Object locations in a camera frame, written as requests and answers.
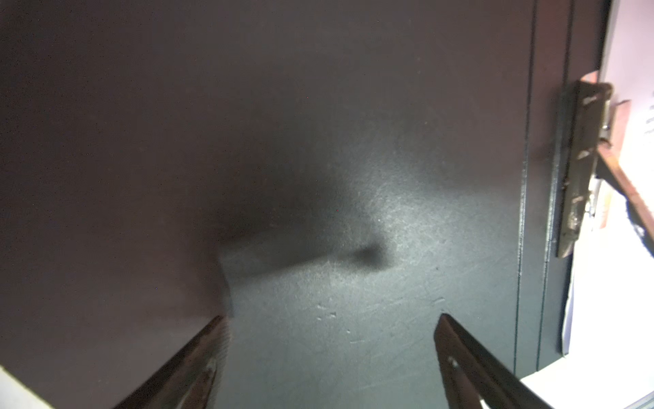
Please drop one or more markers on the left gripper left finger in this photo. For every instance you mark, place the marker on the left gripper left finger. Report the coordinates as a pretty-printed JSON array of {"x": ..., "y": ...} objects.
[{"x": 189, "y": 378}]

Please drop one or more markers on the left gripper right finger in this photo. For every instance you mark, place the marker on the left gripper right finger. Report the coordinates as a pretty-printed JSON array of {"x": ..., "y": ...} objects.
[{"x": 472, "y": 376}]

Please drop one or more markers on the blue file folder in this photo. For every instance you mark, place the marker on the blue file folder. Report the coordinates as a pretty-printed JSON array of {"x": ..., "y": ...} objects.
[{"x": 330, "y": 175}]

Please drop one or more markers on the metal folder clip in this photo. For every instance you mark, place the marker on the metal folder clip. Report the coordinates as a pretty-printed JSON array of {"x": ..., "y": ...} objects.
[{"x": 592, "y": 154}]

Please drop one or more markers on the printed paper sheet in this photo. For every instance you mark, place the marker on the printed paper sheet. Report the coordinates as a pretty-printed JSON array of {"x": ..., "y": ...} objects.
[{"x": 612, "y": 293}]

